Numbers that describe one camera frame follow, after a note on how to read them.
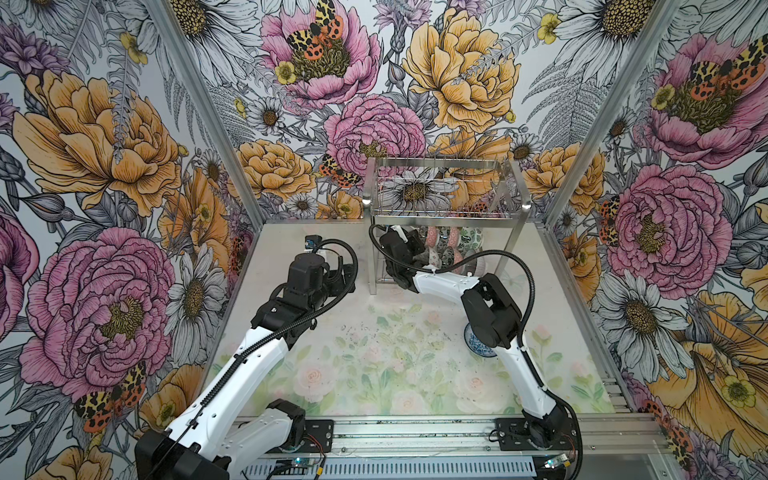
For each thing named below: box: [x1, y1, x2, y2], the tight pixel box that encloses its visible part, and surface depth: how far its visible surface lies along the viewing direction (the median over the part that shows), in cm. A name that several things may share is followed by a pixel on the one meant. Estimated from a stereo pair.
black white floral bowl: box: [448, 226, 463, 253], surface depth 104 cm
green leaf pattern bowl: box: [458, 226, 483, 255], surface depth 111 cm
